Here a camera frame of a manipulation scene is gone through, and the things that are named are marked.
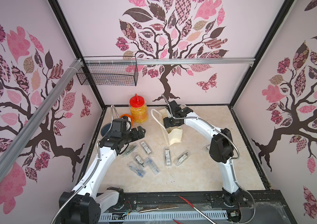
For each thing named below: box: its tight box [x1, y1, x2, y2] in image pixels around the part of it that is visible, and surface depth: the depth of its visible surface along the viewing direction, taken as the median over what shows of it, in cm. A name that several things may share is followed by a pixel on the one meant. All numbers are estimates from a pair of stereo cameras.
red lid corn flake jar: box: [129, 93, 149, 124], surface depth 102 cm
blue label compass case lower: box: [128, 161, 147, 179], surface depth 85 cm
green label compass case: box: [120, 144, 138, 158], surface depth 94 cm
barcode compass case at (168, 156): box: [164, 146, 173, 168], surface depth 91 cm
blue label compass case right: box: [144, 157, 161, 175], surface depth 87 cm
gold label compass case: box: [134, 154, 145, 168], surface depth 89 cm
